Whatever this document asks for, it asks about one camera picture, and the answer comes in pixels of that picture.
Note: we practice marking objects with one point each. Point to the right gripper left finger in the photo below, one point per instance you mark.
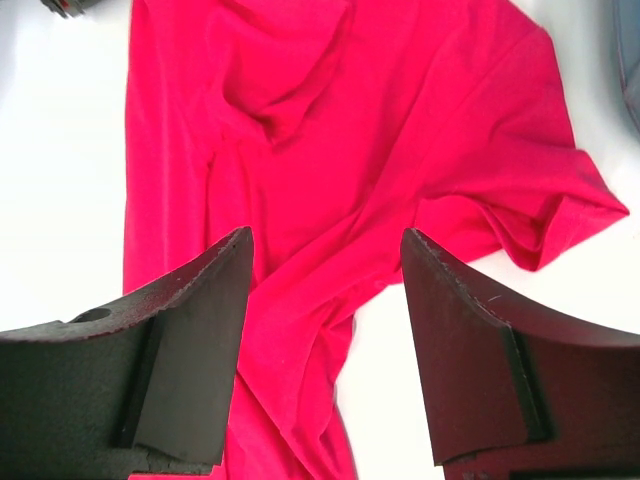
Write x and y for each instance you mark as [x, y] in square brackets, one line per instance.
[140, 385]

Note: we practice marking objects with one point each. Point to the teal plastic basket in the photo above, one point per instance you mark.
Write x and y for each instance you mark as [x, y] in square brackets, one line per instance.
[626, 29]

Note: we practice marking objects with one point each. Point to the pink t shirt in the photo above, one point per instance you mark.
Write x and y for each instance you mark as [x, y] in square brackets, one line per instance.
[328, 128]

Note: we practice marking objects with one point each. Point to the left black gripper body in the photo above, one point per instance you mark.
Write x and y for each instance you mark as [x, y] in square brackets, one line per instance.
[69, 8]

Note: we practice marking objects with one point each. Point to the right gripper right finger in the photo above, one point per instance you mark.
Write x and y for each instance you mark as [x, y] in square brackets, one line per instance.
[514, 389]

